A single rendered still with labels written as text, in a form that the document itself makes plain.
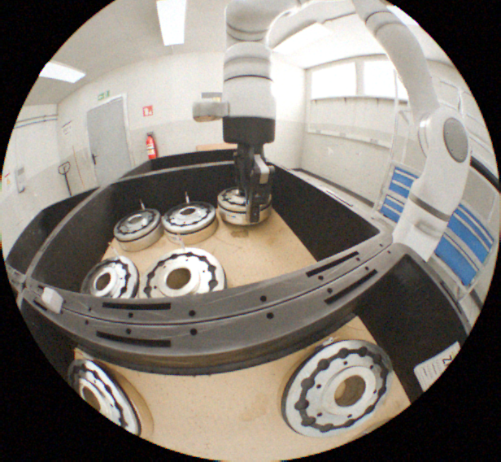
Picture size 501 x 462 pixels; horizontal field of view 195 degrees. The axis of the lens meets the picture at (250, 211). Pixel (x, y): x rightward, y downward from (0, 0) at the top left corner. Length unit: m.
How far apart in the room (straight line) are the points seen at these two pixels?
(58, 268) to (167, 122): 3.02
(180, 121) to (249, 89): 2.94
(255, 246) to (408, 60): 0.41
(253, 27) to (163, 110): 3.00
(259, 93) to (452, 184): 0.28
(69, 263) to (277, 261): 0.32
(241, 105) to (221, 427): 0.32
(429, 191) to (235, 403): 0.32
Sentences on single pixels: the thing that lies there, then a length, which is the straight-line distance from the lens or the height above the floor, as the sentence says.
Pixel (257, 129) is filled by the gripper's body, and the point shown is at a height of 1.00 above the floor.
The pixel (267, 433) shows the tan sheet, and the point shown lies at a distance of 0.18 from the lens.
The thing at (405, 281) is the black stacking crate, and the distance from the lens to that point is 0.16.
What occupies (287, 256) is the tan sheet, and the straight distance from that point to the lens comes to 0.23.
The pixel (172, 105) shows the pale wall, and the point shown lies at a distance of 3.18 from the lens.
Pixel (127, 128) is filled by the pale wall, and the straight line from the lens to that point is 3.32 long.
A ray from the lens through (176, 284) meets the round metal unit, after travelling 0.20.
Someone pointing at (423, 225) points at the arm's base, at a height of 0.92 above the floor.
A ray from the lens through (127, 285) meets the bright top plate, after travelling 0.20.
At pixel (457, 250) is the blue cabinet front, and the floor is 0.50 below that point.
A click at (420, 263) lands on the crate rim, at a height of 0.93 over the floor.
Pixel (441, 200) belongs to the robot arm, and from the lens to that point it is 0.27.
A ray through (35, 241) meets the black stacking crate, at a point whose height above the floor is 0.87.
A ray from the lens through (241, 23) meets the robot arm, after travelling 0.24.
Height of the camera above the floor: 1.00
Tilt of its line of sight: 31 degrees down
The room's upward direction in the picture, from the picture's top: straight up
